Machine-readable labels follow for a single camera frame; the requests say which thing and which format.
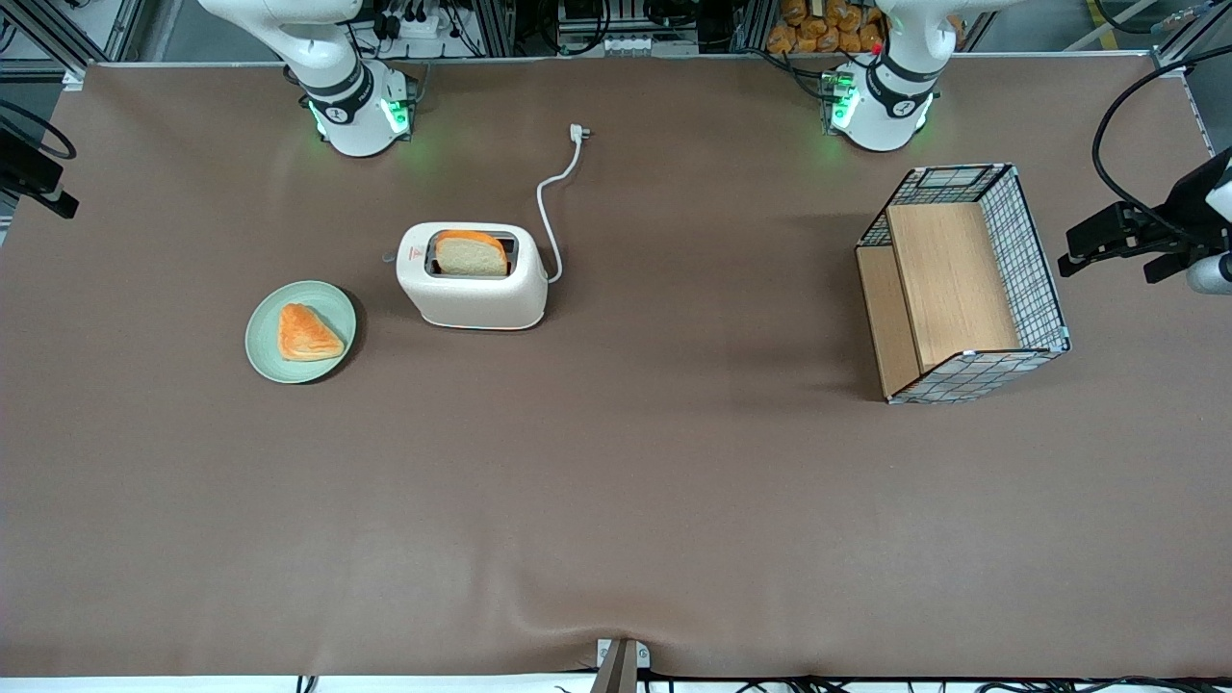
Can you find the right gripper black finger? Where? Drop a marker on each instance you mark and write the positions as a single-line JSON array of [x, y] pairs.
[[29, 166], [63, 204]]

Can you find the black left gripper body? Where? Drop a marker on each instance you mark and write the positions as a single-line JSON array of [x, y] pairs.
[[1180, 207]]

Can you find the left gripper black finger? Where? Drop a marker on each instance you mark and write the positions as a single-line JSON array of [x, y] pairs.
[[1121, 229], [1169, 258]]

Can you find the white two-slot toaster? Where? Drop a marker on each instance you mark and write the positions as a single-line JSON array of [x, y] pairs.
[[472, 300]]

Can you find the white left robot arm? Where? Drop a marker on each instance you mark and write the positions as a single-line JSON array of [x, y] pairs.
[[881, 111]]

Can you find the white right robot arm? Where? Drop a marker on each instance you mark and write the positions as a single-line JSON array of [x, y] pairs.
[[351, 111]]

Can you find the pale green round plate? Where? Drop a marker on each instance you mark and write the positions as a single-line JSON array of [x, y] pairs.
[[262, 335]]

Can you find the orange triangular pastry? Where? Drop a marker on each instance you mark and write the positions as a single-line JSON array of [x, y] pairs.
[[306, 335]]

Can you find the bag of orange bread rolls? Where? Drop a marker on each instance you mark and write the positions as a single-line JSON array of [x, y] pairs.
[[828, 24]]

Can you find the white power strip with plugs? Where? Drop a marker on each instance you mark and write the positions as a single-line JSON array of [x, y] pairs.
[[416, 24]]

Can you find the white bread slice orange crust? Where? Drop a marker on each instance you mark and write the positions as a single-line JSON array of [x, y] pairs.
[[470, 258]]

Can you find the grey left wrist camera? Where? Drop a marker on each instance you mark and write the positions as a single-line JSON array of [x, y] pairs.
[[1213, 274]]

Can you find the metal table edge bracket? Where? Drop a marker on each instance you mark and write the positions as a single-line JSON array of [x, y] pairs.
[[621, 659]]

